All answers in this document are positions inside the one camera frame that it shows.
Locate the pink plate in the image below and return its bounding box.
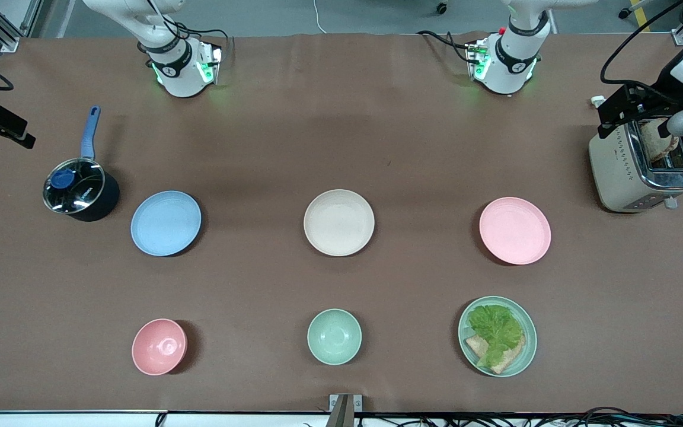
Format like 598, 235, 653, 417
479, 197, 552, 266

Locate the blue plate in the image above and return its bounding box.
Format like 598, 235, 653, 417
130, 190, 202, 257

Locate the brown bread slice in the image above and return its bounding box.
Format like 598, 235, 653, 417
640, 119, 680, 162

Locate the beige chrome toaster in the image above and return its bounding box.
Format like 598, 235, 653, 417
589, 116, 683, 213

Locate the glass lid blue knob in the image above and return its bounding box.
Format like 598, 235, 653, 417
43, 158, 107, 214

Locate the base box green light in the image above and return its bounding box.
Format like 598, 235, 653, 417
465, 39, 493, 81
196, 40, 225, 85

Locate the green lettuce leaf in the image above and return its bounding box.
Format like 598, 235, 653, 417
467, 304, 525, 368

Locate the green plate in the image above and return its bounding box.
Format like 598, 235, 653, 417
458, 296, 538, 378

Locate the brown toast slice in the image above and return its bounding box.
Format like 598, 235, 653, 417
465, 334, 526, 375

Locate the small pink bowl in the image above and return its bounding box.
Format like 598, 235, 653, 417
132, 318, 188, 376

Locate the beige plate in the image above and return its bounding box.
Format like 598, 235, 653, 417
304, 189, 375, 257

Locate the small green bowl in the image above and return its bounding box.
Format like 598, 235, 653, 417
307, 308, 362, 365

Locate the black saucepan blue handle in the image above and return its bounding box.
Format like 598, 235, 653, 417
43, 106, 121, 222

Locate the black base cable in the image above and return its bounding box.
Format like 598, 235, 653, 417
417, 30, 478, 63

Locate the metal table bracket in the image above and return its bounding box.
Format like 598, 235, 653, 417
329, 394, 363, 427

